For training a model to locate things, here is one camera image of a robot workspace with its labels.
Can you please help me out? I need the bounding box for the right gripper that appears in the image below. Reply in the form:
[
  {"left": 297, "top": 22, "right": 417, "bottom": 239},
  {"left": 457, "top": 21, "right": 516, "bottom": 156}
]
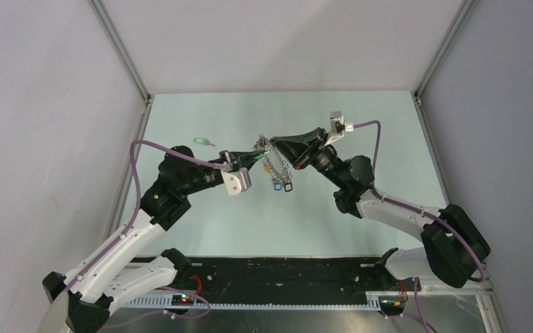
[{"left": 271, "top": 127, "right": 347, "bottom": 189}]

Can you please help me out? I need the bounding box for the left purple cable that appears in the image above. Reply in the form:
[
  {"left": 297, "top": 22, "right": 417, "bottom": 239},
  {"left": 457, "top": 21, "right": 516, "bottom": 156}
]
[{"left": 62, "top": 139, "right": 230, "bottom": 295}]

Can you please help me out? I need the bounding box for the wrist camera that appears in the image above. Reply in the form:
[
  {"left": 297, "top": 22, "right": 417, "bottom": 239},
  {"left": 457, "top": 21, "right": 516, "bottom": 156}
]
[
  {"left": 325, "top": 111, "right": 354, "bottom": 146},
  {"left": 221, "top": 168, "right": 252, "bottom": 196}
]

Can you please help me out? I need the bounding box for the right aluminium frame post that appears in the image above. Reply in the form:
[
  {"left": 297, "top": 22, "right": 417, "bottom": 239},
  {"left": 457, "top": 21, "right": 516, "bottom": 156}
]
[{"left": 412, "top": 0, "right": 479, "bottom": 104}]

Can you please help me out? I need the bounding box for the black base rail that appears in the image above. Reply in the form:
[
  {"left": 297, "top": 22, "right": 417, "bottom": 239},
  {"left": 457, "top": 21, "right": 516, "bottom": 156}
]
[{"left": 124, "top": 255, "right": 437, "bottom": 307}]

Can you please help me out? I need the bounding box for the left aluminium frame post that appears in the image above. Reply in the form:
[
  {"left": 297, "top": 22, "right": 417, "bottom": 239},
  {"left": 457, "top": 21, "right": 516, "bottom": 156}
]
[{"left": 87, "top": 0, "right": 153, "bottom": 104}]

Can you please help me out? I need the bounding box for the large metal keyring disc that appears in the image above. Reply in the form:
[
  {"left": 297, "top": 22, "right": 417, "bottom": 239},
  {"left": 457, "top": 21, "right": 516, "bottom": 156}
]
[{"left": 254, "top": 135, "right": 294, "bottom": 193}]

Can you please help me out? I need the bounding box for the loose green tagged key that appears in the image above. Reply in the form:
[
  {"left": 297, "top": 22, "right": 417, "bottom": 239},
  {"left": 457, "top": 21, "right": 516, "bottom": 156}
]
[{"left": 193, "top": 137, "right": 216, "bottom": 147}]

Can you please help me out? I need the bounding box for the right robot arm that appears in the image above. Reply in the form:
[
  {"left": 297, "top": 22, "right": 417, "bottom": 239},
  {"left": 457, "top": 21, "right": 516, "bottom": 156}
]
[{"left": 269, "top": 128, "right": 491, "bottom": 290}]

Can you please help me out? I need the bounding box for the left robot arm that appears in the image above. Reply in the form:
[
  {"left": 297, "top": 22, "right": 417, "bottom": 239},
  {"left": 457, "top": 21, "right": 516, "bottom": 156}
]
[{"left": 37, "top": 139, "right": 268, "bottom": 332}]

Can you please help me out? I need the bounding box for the right control board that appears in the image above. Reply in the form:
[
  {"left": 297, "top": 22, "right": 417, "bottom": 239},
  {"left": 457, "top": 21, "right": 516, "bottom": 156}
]
[{"left": 379, "top": 298, "right": 407, "bottom": 309}]

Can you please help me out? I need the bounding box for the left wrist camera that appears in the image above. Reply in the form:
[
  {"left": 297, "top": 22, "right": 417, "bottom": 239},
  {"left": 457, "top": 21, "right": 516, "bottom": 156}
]
[{"left": 221, "top": 168, "right": 252, "bottom": 196}]

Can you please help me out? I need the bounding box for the aluminium frame post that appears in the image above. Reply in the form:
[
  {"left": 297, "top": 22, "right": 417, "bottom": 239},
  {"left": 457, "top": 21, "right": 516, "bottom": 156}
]
[
  {"left": 87, "top": 0, "right": 153, "bottom": 104},
  {"left": 412, "top": 0, "right": 479, "bottom": 104}
]

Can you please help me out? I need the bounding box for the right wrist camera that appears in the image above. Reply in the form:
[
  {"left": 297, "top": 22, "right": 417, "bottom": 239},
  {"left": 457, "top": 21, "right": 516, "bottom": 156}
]
[{"left": 325, "top": 111, "right": 354, "bottom": 146}]

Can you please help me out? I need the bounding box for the left control board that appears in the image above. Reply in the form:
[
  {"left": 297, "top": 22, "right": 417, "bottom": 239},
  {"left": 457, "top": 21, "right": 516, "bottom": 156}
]
[{"left": 171, "top": 293, "right": 196, "bottom": 307}]

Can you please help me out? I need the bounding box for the control board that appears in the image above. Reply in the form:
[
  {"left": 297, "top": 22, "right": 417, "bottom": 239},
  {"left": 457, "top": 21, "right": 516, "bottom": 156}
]
[
  {"left": 171, "top": 293, "right": 196, "bottom": 307},
  {"left": 379, "top": 298, "right": 407, "bottom": 309}
]

